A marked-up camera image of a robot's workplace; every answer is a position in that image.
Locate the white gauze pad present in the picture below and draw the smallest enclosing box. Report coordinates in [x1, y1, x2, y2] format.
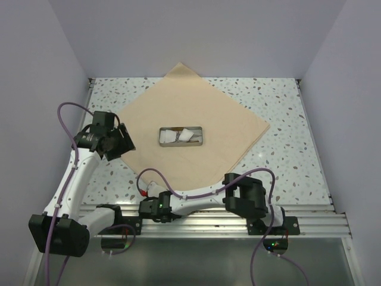
[159, 129, 177, 144]
[178, 128, 194, 142]

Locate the metal instrument tray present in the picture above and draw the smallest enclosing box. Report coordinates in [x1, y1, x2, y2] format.
[158, 126, 204, 147]

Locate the beige cloth drape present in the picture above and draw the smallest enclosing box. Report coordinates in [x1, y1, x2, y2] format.
[118, 61, 271, 191]

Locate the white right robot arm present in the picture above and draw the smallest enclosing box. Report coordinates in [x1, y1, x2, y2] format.
[138, 173, 286, 234]

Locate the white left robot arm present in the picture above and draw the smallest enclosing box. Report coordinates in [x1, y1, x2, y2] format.
[29, 111, 135, 257]

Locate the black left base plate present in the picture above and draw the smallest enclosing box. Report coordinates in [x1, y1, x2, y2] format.
[99, 216, 142, 236]

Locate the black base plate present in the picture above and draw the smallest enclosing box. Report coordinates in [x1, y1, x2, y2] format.
[246, 216, 301, 236]
[99, 216, 142, 236]

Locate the aluminium rail frame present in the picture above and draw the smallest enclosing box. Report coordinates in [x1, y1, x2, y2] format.
[23, 77, 366, 286]

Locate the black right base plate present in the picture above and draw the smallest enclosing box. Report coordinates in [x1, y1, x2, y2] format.
[246, 216, 301, 236]

